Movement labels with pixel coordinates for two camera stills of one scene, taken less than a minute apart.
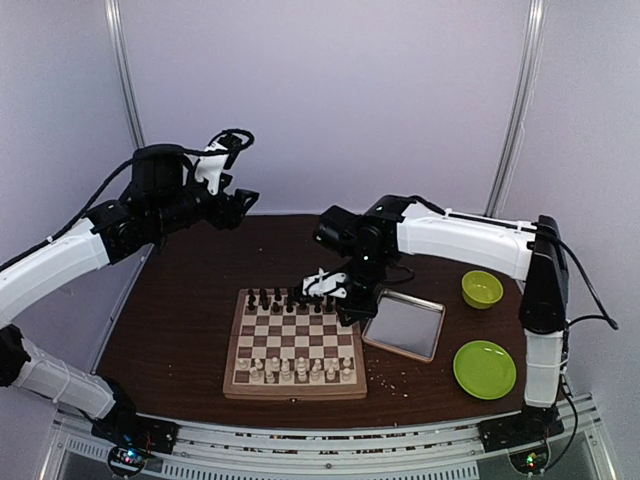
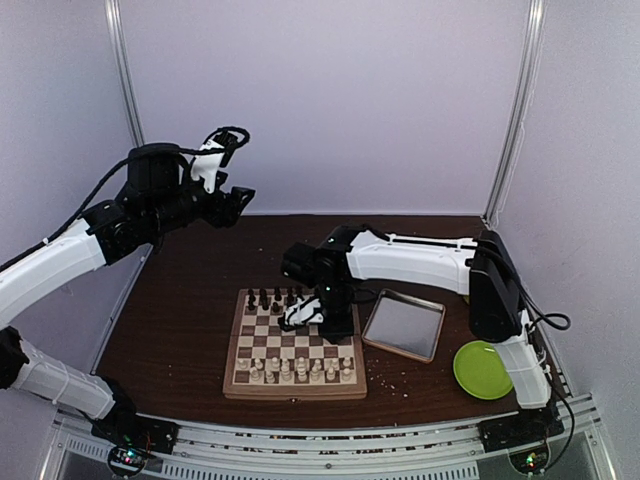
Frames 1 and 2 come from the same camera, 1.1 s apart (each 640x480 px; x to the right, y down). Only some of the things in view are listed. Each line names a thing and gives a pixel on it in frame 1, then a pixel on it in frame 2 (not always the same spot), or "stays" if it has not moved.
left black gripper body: [226, 209] stays
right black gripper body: [369, 299] -> [344, 316]
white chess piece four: [346, 376] stays
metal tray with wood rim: [405, 325] stays
